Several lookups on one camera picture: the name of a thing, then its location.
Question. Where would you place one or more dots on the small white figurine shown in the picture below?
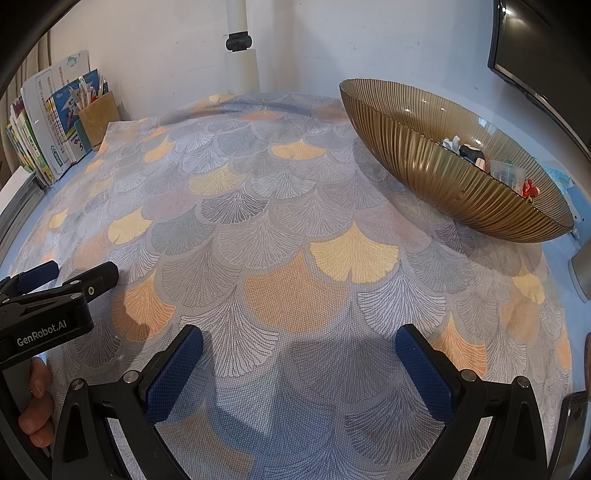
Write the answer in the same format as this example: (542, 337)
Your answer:
(450, 142)

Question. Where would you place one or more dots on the silver thermos bottle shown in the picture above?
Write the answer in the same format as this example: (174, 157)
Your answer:
(581, 274)

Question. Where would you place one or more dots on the beige curtain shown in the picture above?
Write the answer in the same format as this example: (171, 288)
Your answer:
(32, 69)

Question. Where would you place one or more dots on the amber ribbed glass bowl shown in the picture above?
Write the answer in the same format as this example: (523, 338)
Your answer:
(438, 175)

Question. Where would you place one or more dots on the black monitor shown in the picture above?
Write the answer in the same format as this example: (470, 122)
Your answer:
(540, 50)

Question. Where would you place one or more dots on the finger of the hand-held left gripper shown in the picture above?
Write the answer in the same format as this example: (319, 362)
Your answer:
(99, 277)
(39, 272)

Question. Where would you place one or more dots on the person's left hand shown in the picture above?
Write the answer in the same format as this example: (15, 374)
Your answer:
(39, 383)

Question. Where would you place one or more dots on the cork pen holder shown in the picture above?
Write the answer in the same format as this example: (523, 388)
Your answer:
(99, 122)

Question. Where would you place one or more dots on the brown round coaster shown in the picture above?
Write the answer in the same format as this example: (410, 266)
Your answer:
(588, 351)

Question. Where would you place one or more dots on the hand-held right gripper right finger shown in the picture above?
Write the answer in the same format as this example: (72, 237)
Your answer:
(422, 374)

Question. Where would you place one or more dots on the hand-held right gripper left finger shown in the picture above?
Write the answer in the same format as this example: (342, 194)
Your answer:
(175, 374)

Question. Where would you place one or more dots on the fan-patterned tablecloth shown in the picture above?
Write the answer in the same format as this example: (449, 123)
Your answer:
(277, 207)

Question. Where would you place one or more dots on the white desk lamp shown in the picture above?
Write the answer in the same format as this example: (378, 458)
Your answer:
(241, 55)

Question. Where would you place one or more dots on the bunch of pens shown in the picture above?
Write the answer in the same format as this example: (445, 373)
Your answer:
(90, 92)

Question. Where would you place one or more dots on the row of books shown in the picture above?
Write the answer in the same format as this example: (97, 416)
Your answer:
(46, 124)

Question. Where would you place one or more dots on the black smartphone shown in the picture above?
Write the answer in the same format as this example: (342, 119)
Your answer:
(572, 424)

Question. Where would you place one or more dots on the blue face mask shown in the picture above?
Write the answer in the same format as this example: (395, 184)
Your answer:
(561, 177)

